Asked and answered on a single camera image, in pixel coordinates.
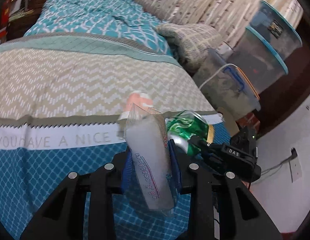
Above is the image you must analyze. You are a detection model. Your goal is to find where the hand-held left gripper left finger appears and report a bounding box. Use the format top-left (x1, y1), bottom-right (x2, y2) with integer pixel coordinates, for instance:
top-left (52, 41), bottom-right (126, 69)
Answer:
top-left (20, 150), bottom-right (132, 240)

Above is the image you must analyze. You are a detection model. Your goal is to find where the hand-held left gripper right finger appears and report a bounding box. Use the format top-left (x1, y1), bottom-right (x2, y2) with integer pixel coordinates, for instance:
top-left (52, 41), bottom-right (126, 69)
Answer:
top-left (169, 140), bottom-right (283, 240)

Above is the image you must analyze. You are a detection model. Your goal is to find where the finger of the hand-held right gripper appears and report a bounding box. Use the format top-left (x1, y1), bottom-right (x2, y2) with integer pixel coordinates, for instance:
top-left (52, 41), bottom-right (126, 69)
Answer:
top-left (186, 135), bottom-right (222, 154)
top-left (203, 151), bottom-right (230, 175)

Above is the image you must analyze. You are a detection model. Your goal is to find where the crushed green can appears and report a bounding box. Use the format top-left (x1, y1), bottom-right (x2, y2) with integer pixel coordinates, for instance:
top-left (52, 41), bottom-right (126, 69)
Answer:
top-left (165, 110), bottom-right (210, 156)

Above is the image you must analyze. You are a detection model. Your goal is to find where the clear plastic salt packet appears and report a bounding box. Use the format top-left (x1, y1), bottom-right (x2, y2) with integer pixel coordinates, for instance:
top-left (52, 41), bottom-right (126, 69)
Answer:
top-left (123, 106), bottom-right (177, 212)

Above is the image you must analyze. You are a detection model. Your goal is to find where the beige cardboard piece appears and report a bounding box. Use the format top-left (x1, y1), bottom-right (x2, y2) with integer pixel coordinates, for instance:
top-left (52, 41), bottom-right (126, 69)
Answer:
top-left (217, 107), bottom-right (240, 136)

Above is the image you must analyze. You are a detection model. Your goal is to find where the red brick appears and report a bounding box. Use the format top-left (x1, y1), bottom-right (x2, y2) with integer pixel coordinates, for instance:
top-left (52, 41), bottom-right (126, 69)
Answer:
top-left (236, 112), bottom-right (261, 133)

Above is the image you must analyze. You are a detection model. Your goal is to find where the pink white plastic wrapper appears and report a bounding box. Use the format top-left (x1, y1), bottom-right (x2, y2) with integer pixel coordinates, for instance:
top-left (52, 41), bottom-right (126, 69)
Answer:
top-left (118, 92), bottom-right (153, 120)

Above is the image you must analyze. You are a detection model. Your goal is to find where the large storage box teal rim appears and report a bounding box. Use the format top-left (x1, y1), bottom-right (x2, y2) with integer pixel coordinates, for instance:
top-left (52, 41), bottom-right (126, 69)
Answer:
top-left (227, 26), bottom-right (289, 93)

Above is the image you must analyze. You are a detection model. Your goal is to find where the white plug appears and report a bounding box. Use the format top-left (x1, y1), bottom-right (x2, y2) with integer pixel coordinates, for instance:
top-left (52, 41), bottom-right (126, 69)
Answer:
top-left (219, 42), bottom-right (237, 57)

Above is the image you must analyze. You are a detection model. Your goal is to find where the dark wooden furniture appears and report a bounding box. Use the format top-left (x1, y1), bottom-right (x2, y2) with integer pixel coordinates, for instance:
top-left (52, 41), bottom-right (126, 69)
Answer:
top-left (256, 0), bottom-right (310, 139)

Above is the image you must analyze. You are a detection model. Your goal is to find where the teal patterned bed sheet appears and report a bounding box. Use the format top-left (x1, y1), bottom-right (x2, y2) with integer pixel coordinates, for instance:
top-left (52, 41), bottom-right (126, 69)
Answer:
top-left (0, 0), bottom-right (236, 240)

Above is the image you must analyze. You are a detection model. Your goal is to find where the upper teal-lidded storage bin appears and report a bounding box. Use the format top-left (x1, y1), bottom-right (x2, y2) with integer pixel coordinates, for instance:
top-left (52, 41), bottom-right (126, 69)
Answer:
top-left (249, 0), bottom-right (303, 61)

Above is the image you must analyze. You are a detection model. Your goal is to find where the beige patterned curtain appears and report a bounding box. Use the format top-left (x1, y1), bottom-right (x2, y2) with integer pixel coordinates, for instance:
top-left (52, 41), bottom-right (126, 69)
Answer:
top-left (127, 0), bottom-right (304, 52)

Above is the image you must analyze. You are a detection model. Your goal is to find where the red box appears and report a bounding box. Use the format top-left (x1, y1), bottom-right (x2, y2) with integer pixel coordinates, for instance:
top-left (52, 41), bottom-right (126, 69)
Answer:
top-left (0, 0), bottom-right (10, 44)

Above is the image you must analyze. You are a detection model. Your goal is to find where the carved wooden headboard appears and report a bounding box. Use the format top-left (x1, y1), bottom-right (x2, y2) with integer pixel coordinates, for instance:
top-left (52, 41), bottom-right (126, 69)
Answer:
top-left (7, 0), bottom-right (128, 41)

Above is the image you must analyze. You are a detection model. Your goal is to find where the black cable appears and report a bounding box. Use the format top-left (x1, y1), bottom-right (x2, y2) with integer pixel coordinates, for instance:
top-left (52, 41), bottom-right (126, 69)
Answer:
top-left (260, 155), bottom-right (294, 178)

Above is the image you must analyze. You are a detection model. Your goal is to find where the clear bin with blue handle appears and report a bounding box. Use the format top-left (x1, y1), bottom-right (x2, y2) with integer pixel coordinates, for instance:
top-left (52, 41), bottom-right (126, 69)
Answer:
top-left (194, 49), bottom-right (261, 121)

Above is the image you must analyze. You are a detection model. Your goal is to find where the white wall socket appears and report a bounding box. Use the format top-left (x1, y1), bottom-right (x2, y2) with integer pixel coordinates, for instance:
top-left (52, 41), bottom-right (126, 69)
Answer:
top-left (289, 147), bottom-right (304, 183)

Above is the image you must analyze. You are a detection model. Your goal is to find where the white cable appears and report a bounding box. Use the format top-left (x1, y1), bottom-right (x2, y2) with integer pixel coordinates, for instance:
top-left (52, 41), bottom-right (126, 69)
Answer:
top-left (198, 64), bottom-right (239, 89)

